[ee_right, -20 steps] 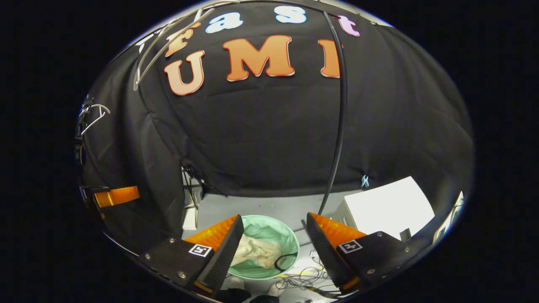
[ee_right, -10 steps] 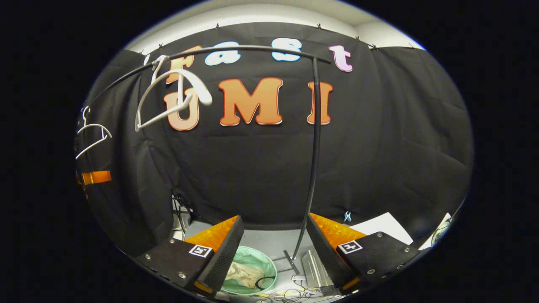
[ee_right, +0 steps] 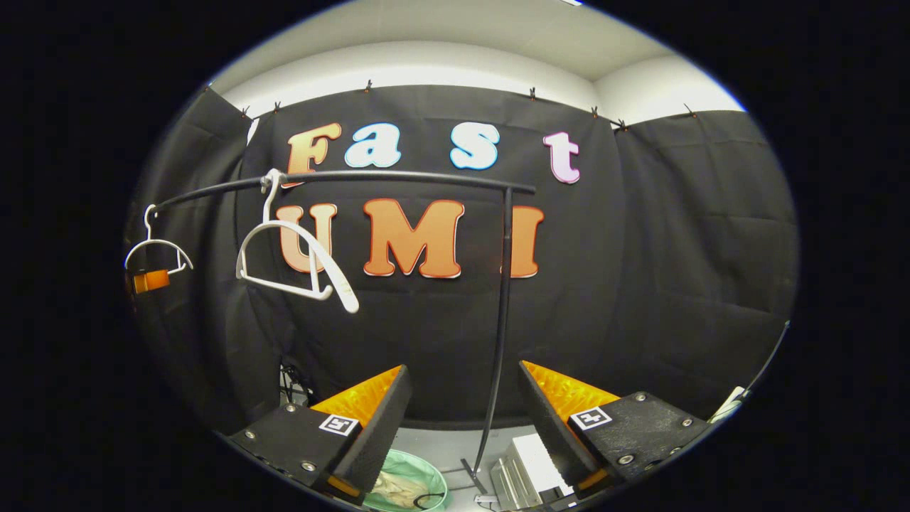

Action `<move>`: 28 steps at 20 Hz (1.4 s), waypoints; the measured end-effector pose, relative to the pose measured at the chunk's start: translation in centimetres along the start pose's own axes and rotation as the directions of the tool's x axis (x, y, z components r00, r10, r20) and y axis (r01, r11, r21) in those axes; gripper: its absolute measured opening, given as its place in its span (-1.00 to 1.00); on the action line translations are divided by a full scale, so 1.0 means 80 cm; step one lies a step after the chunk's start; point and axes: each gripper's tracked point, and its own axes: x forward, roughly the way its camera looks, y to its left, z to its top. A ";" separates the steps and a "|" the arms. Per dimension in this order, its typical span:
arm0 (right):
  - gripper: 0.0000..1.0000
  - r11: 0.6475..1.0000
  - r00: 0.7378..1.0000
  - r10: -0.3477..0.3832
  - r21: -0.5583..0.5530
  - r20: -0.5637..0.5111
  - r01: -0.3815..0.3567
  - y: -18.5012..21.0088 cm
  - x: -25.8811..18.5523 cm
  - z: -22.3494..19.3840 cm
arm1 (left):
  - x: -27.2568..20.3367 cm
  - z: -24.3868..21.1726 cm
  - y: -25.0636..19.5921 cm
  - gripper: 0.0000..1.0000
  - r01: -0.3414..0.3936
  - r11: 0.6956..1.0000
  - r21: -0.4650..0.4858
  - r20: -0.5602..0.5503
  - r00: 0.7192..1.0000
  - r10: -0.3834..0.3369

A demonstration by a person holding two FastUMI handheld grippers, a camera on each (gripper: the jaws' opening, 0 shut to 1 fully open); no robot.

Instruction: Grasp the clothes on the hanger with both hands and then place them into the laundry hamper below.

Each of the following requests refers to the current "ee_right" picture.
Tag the black clothes rack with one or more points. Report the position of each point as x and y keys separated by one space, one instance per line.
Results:
x=505 y=284

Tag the row of black cloth clips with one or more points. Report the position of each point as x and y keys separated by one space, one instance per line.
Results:
x=367 y=87

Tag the green laundry hamper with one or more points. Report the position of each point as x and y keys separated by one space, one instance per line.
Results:
x=419 y=466

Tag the white flat object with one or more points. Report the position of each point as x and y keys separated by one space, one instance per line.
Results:
x=729 y=404

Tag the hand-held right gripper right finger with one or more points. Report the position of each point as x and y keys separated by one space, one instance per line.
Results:
x=554 y=434

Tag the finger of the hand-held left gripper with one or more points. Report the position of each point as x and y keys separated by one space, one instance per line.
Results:
x=151 y=281

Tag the white box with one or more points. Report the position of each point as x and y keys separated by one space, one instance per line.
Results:
x=530 y=462

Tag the white plastic hanger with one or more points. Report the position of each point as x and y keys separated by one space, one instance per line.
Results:
x=334 y=274
x=150 y=233

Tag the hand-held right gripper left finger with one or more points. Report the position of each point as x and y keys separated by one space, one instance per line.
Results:
x=377 y=434

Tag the cream collared shirt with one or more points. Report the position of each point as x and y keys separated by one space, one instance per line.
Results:
x=398 y=487

